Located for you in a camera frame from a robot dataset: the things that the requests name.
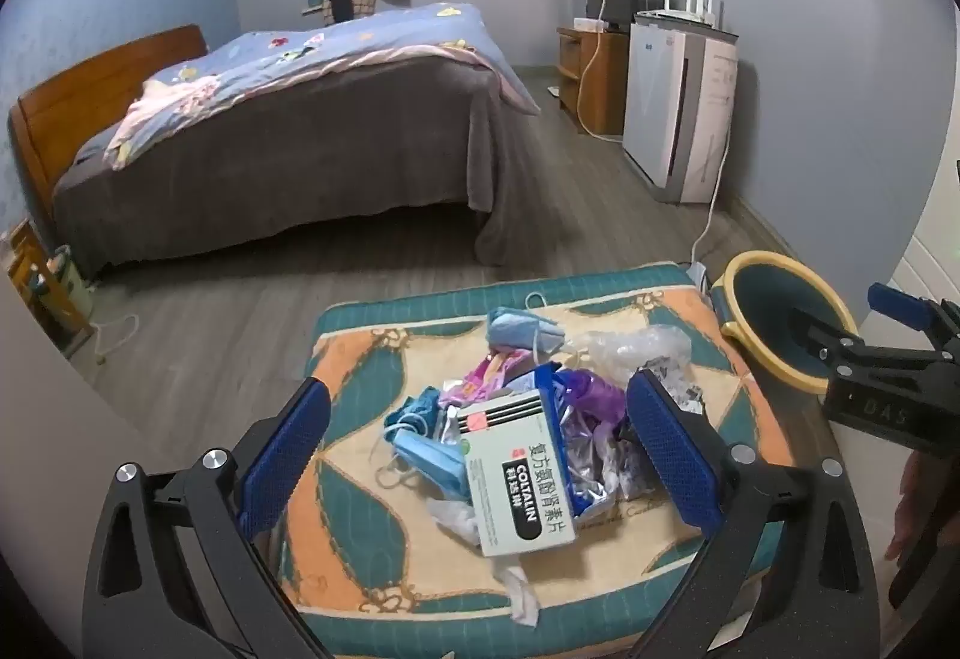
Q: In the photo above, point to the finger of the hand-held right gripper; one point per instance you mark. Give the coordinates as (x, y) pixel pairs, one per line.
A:
(900, 305)
(821, 333)

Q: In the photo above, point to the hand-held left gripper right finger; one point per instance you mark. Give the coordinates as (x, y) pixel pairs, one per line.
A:
(671, 456)

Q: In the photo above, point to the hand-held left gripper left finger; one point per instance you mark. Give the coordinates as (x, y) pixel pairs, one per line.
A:
(289, 449)

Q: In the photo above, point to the yellow-rimmed teal trash bin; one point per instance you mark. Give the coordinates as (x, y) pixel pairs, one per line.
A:
(765, 299)

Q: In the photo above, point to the clear plastic bag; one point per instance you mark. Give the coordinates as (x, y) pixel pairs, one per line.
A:
(637, 348)

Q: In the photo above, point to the person's right hand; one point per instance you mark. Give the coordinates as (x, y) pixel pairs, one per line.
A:
(911, 501)

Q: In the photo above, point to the small black-and-white printed wrapper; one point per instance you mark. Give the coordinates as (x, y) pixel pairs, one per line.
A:
(679, 389)

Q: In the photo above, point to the white cabinet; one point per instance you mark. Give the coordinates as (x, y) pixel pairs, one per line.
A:
(930, 239)

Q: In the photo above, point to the teal and orange patterned mat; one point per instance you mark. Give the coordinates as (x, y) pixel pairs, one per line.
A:
(360, 479)

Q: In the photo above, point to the blue foil snack bag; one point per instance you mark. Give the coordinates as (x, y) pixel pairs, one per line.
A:
(592, 471)

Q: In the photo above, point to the purple plastic wrapper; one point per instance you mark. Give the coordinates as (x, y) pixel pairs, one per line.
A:
(592, 393)

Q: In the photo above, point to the teal face mask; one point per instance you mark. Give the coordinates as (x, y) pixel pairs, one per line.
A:
(420, 404)

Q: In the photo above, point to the blue face mask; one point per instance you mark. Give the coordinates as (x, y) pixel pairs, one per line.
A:
(435, 460)
(517, 329)

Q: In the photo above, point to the white medicine box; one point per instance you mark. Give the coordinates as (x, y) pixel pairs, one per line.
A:
(517, 501)

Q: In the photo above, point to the crumpled white tissue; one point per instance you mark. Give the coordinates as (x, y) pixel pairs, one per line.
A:
(521, 595)
(454, 520)

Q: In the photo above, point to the pink snack wrapper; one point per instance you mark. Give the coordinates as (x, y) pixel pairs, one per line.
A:
(487, 378)

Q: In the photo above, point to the white air purifier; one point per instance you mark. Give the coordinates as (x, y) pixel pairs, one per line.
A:
(675, 104)

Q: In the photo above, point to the wooden nightstand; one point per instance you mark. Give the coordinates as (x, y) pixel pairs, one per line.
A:
(45, 299)

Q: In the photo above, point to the bed with grey cover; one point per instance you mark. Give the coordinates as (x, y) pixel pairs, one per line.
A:
(300, 157)

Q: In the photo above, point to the wooden television stand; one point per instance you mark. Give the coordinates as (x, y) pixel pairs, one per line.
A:
(604, 82)

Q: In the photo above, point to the white router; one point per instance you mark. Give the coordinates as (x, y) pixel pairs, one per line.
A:
(679, 16)

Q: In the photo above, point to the white power strip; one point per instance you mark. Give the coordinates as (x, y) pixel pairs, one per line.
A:
(589, 23)

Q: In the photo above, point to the blue cartoon quilt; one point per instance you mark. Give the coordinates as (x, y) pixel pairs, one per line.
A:
(337, 44)

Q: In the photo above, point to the wooden bed headboard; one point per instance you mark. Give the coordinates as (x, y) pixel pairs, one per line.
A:
(82, 97)

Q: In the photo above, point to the plaid cushion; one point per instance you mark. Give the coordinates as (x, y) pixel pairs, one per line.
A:
(364, 1)

